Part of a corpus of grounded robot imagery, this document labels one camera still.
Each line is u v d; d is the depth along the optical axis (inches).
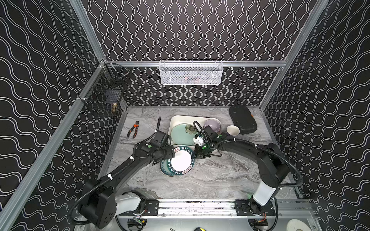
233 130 39.4
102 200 15.6
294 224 27.7
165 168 33.8
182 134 40.2
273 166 18.5
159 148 24.7
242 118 41.5
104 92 36.1
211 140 27.8
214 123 40.4
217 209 30.0
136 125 42.2
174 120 42.6
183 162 34.4
